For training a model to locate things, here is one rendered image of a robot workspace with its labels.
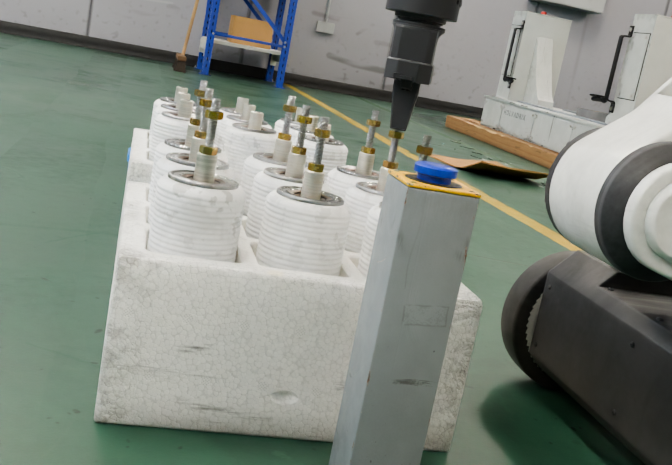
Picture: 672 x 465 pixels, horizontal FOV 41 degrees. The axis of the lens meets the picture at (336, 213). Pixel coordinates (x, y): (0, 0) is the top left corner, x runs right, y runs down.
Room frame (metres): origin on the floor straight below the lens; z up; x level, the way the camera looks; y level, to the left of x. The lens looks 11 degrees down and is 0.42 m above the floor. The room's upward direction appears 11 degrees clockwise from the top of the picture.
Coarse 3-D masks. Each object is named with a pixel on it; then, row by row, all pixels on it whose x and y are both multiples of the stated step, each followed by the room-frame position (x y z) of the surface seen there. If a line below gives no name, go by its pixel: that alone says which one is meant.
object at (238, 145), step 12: (228, 132) 1.48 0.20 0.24; (240, 132) 1.46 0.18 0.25; (252, 132) 1.47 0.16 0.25; (228, 144) 1.47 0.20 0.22; (240, 144) 1.46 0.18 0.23; (252, 144) 1.46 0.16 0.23; (264, 144) 1.46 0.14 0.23; (228, 156) 1.47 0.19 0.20; (240, 156) 1.46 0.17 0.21; (240, 168) 1.46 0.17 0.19
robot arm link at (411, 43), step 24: (408, 0) 1.07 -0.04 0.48; (432, 0) 1.07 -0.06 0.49; (456, 0) 1.09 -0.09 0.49; (408, 24) 1.08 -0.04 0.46; (432, 24) 1.09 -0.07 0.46; (408, 48) 1.07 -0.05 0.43; (432, 48) 1.07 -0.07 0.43; (384, 72) 1.07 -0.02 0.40; (408, 72) 1.05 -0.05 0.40; (432, 72) 1.10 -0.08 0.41
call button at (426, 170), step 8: (416, 168) 0.81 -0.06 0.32; (424, 168) 0.80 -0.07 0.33; (432, 168) 0.80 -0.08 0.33; (440, 168) 0.80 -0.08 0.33; (448, 168) 0.81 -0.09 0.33; (424, 176) 0.81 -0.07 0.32; (432, 176) 0.80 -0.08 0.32; (440, 176) 0.80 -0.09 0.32; (448, 176) 0.80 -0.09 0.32; (456, 176) 0.81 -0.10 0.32; (448, 184) 0.81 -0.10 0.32
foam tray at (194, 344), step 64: (128, 192) 1.14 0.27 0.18; (128, 256) 0.85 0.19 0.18; (128, 320) 0.85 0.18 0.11; (192, 320) 0.87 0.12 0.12; (256, 320) 0.88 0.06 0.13; (320, 320) 0.90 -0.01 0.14; (128, 384) 0.85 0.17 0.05; (192, 384) 0.87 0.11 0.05; (256, 384) 0.89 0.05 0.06; (320, 384) 0.90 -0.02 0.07; (448, 384) 0.94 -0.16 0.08; (448, 448) 0.94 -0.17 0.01
